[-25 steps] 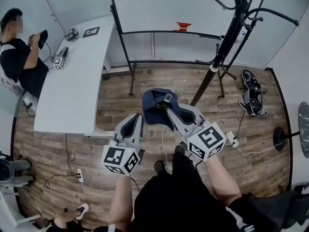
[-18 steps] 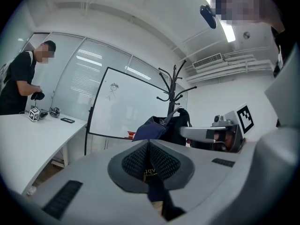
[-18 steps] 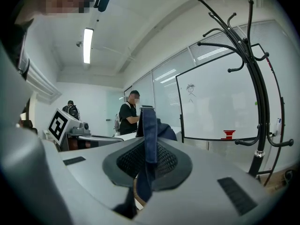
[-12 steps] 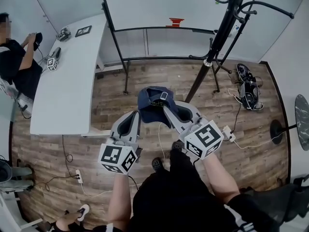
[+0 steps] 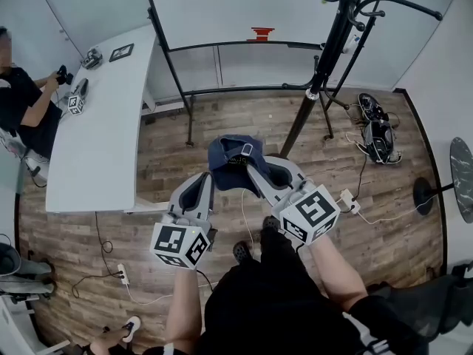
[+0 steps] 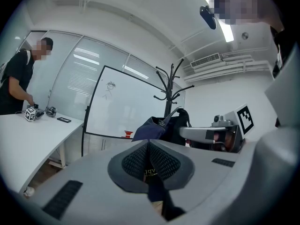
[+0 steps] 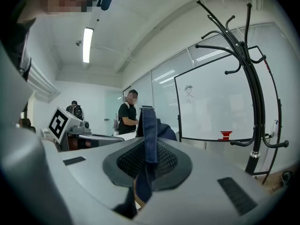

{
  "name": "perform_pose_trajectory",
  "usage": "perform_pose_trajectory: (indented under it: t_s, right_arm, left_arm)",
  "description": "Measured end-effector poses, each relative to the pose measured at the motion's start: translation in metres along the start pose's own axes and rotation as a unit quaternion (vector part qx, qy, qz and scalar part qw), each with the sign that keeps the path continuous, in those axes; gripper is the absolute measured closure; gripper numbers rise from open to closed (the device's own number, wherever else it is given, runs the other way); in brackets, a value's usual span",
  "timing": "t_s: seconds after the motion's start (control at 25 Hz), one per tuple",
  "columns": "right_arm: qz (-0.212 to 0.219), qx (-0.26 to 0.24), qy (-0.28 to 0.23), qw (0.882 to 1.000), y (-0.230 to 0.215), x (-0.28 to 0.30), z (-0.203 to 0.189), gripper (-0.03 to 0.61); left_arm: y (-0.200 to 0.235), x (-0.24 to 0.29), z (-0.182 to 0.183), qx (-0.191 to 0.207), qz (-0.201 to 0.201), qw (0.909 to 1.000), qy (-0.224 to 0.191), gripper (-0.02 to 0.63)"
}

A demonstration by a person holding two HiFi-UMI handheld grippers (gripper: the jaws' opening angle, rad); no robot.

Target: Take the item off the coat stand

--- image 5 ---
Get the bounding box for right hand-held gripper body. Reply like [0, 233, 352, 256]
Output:
[271, 183, 341, 246]

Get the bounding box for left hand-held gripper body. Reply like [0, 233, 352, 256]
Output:
[149, 214, 218, 271]

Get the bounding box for navy blue cap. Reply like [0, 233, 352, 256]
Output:
[207, 134, 270, 196]

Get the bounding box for black metal coat rack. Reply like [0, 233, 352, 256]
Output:
[279, 0, 443, 159]

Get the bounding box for person's right forearm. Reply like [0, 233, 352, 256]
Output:
[308, 231, 369, 314]

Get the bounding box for person's left forearm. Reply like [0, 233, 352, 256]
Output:
[164, 268, 208, 349]

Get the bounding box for person's left black clog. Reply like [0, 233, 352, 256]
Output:
[232, 241, 254, 264]

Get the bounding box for open black equipment case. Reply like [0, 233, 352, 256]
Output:
[357, 92, 403, 165]

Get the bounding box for white desk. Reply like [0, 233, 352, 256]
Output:
[44, 22, 186, 214]

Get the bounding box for person's black clothing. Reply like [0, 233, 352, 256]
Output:
[142, 226, 429, 355]

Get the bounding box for white marker pen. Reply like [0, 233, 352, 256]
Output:
[342, 33, 361, 55]

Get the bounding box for black mesh office chair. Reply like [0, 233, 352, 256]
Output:
[365, 259, 473, 347]

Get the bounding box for grey chair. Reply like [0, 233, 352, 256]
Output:
[0, 242, 56, 305]

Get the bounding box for round black marble table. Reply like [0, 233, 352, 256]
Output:
[412, 136, 473, 224]

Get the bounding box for small grey device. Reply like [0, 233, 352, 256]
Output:
[80, 45, 103, 70]

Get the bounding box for black controller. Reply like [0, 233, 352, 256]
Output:
[55, 64, 74, 86]

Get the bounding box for whiteboard on black stand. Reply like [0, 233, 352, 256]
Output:
[140, 0, 389, 148]

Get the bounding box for white cable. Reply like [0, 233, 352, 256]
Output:
[356, 194, 433, 226]
[240, 187, 256, 253]

